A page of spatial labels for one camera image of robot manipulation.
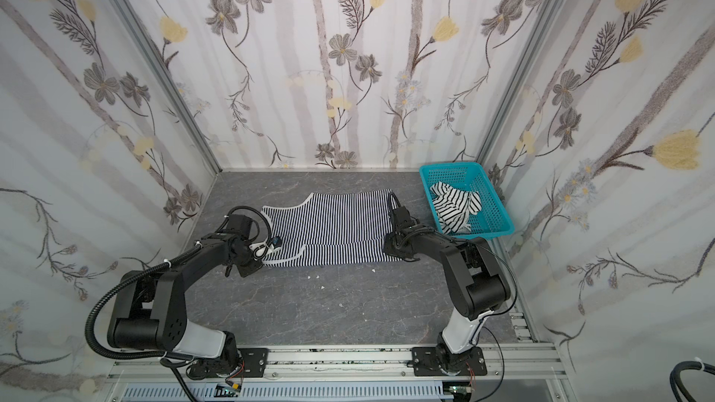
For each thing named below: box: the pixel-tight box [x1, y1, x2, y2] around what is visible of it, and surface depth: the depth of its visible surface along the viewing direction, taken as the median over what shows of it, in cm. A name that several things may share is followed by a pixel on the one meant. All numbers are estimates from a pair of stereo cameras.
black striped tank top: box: [430, 181, 483, 235], surface depth 106 cm
